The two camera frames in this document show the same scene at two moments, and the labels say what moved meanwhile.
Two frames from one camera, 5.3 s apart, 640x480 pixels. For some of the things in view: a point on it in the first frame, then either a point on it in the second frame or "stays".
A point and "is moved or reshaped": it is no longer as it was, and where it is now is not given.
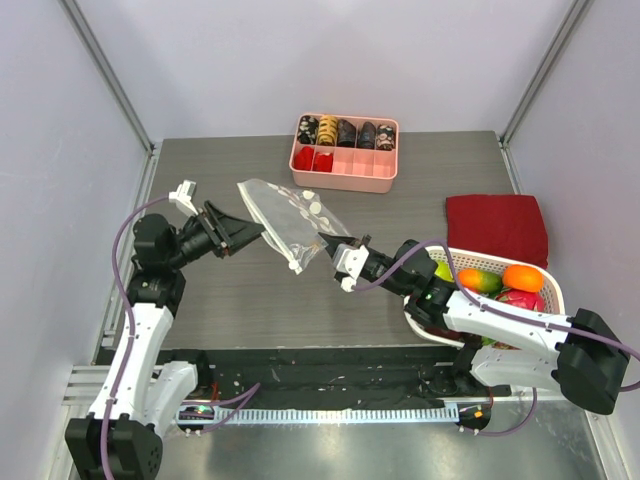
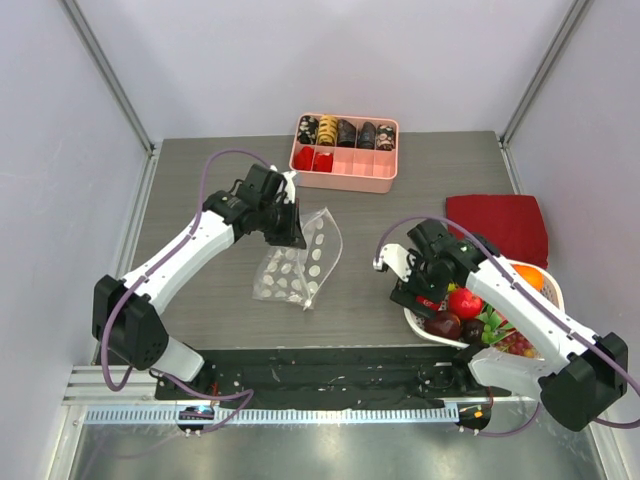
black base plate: x=331 y=376 stays
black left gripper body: x=199 y=240 -> x=275 y=210
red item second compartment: x=323 y=162 stays
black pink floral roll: x=385 y=138 stays
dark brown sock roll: x=346 y=134 stays
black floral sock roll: x=308 y=129 stays
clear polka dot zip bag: x=292 y=220 is moved or reshaped
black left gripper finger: x=230 y=230 -> x=300 y=239
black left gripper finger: x=244 y=241 -> x=280 y=233
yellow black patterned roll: x=327 y=131 stays
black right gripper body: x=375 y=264 -> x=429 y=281
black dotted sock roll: x=367 y=136 stays
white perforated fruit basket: x=459 y=259 stays
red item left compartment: x=303 y=159 stays
